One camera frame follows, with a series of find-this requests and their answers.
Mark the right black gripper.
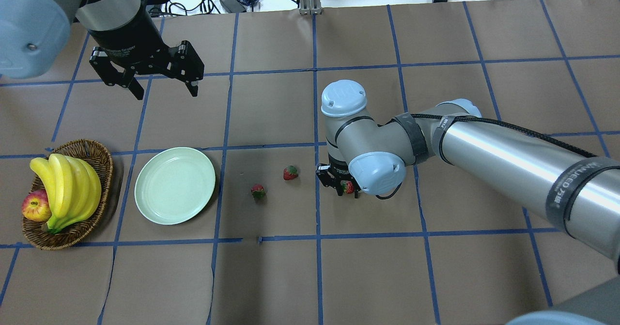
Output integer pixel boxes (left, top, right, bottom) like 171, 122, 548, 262
316, 154, 361, 199

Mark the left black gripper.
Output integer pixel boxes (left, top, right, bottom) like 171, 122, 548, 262
88, 10, 204, 100

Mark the red strawberry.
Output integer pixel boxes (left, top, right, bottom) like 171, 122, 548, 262
283, 165, 299, 180
250, 184, 266, 200
341, 180, 355, 194

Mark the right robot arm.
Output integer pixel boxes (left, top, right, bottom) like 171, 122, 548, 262
310, 78, 619, 325

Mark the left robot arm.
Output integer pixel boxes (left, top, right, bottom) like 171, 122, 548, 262
0, 0, 204, 100

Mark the light green plate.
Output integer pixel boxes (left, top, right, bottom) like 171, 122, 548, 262
134, 148, 216, 225

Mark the woven wicker basket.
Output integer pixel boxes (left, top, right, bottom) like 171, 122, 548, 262
22, 139, 114, 250

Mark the black power adapter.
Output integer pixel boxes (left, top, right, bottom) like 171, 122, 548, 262
219, 0, 247, 14

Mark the yellow banana bunch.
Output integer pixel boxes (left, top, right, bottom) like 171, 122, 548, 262
30, 154, 102, 234

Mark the red yellow apple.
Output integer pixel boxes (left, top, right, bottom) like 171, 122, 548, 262
21, 189, 52, 223

